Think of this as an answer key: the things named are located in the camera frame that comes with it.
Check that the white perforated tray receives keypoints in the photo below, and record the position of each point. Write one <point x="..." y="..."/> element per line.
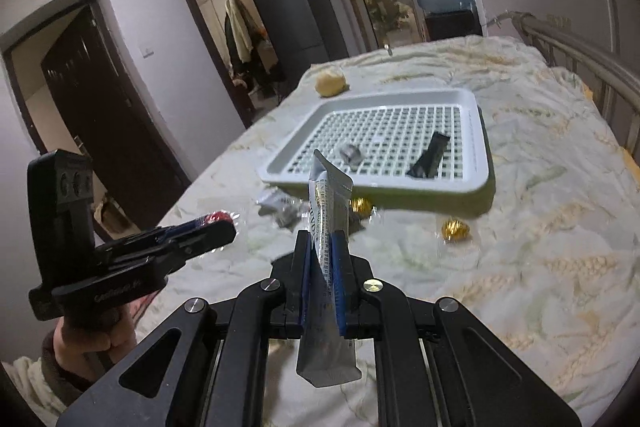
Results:
<point x="400" y="99"/>

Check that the white striped sachet packet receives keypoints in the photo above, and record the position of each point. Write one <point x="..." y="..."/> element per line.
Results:
<point x="327" y="207"/>

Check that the silver candy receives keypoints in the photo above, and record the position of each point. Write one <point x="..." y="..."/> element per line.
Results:
<point x="351" y="154"/>

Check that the small white clip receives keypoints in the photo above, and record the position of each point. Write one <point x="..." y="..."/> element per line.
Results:
<point x="388" y="51"/>

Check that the hanging coats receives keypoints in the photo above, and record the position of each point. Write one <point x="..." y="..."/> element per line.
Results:
<point x="240" y="32"/>

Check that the black water dispenser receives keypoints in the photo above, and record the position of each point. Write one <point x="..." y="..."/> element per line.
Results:
<point x="450" y="27"/>

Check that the clear plastic snack packet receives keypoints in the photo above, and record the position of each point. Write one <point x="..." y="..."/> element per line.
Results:
<point x="289" y="217"/>

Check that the white light switch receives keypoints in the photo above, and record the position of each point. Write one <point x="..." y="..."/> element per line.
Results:
<point x="146" y="52"/>

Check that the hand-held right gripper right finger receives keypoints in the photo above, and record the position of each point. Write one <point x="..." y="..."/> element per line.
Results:
<point x="342" y="287"/>

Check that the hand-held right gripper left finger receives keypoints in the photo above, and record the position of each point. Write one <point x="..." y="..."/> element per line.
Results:
<point x="302" y="279"/>

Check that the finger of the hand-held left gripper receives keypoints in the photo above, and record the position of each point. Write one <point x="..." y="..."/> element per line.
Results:
<point x="160" y="234"/>
<point x="200" y="242"/>

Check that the person's left hand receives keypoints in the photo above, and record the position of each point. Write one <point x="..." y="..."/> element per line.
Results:
<point x="90" y="362"/>

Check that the yellow bread bun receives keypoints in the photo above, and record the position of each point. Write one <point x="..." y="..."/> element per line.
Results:
<point x="330" y="82"/>

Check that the person's left forearm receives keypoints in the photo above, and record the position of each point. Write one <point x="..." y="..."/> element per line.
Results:
<point x="30" y="382"/>

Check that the metal bed rail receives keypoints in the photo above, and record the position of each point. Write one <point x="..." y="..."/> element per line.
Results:
<point x="590" y="52"/>

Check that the gold candy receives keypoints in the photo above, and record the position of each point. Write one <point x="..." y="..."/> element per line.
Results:
<point x="361" y="205"/>
<point x="456" y="229"/>

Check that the grey refrigerator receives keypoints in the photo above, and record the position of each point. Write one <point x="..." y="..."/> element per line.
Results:
<point x="295" y="22"/>

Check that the yellow bed sheet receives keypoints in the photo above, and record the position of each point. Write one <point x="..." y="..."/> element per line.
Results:
<point x="634" y="162"/>

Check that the red candy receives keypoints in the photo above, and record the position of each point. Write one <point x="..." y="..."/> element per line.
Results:
<point x="220" y="217"/>

